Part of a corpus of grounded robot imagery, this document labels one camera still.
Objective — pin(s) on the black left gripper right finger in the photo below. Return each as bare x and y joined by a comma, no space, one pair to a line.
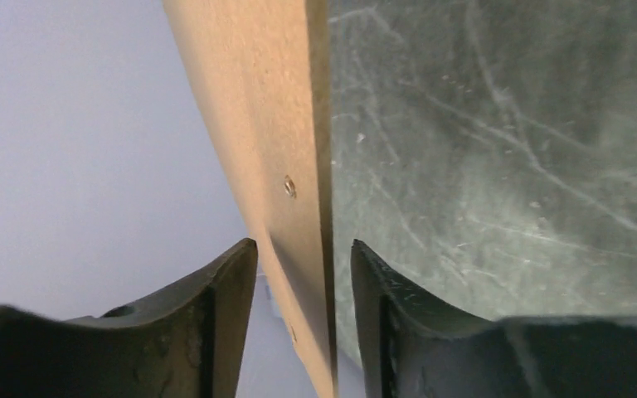
414,344

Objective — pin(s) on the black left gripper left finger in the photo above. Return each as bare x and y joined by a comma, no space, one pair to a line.
184,340

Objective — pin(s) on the brown cardboard backing board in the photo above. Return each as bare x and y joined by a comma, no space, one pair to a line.
259,72

